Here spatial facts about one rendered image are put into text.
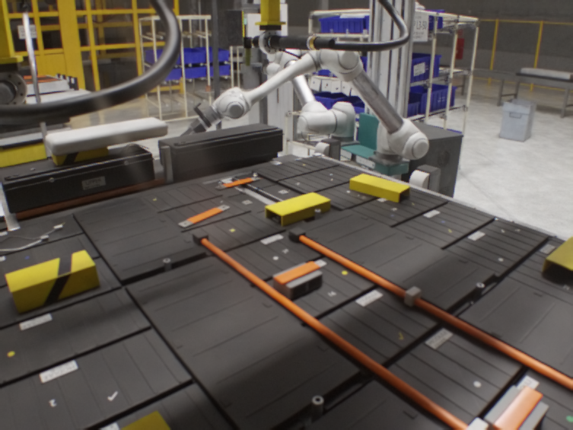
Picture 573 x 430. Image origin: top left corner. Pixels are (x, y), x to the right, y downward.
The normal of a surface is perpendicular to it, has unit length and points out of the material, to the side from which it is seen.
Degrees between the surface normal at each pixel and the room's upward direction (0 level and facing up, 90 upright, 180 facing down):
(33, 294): 90
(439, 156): 90
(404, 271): 0
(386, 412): 0
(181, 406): 0
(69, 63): 90
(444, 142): 90
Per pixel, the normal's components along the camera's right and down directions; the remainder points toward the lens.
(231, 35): 0.62, 0.32
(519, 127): -0.64, 0.31
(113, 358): 0.00, -0.91
